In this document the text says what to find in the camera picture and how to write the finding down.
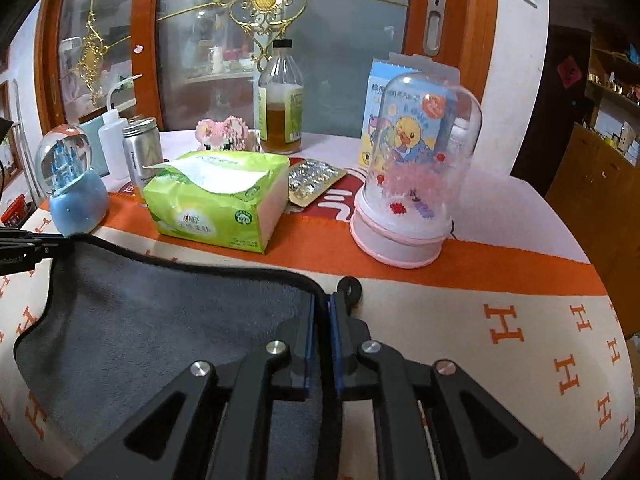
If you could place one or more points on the glass bottle amber liquid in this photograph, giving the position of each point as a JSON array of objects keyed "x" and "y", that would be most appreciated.
[{"x": 281, "y": 101}]

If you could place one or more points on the silver metal canister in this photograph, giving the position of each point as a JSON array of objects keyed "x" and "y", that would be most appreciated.
[{"x": 143, "y": 152}]

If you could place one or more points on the pink dome music box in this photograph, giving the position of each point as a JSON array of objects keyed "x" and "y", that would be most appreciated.
[{"x": 427, "y": 134}]

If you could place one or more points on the blue castle snow globe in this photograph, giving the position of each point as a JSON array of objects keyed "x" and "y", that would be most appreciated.
[{"x": 78, "y": 199}]

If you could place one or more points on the orange framed glass door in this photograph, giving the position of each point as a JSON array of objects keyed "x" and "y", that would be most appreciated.
[{"x": 202, "y": 58}]

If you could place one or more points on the orange H-pattern table runner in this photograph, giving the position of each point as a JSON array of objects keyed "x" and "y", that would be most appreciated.
[{"x": 511, "y": 298}]

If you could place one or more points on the purple and grey towel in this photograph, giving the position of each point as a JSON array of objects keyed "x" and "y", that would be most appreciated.
[{"x": 95, "y": 287}]

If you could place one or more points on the blue cartoon duck box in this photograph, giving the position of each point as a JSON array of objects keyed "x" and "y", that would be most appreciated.
[{"x": 381, "y": 73}]

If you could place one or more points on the green tissue pack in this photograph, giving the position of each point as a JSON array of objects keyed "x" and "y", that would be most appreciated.
[{"x": 229, "y": 199}]

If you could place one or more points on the silver door handle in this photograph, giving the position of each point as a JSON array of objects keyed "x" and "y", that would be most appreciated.
[{"x": 434, "y": 23}]

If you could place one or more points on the wooden shelf cabinet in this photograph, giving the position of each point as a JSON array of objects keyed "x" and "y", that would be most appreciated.
[{"x": 596, "y": 189}]

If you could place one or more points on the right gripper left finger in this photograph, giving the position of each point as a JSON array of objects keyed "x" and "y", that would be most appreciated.
[{"x": 189, "y": 391}]

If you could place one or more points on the silver pill blister pack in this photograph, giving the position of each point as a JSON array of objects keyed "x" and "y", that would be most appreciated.
[{"x": 309, "y": 179}]

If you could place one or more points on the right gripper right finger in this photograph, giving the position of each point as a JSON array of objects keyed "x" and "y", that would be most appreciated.
[{"x": 431, "y": 421}]

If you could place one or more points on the white squeeze wash bottle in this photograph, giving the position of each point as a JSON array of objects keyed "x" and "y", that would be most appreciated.
[{"x": 110, "y": 135}]

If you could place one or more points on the pink brick flower toy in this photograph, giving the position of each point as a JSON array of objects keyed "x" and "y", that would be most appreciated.
[{"x": 231, "y": 134}]

